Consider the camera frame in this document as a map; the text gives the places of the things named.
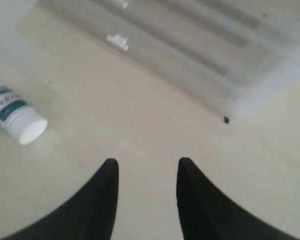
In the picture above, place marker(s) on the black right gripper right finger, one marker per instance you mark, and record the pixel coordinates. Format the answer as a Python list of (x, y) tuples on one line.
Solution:
[(206, 213)]

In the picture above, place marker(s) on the white plastic drawer cabinet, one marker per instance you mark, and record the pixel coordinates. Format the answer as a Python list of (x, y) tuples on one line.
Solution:
[(273, 25)]

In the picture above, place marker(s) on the white medicine bottle teal label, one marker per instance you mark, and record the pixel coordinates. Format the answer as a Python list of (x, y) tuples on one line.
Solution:
[(19, 119)]

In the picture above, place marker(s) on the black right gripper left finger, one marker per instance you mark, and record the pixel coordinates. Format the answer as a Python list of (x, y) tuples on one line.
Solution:
[(89, 214)]

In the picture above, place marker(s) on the clear bottom wide drawer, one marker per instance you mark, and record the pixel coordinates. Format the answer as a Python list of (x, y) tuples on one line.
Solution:
[(204, 59)]

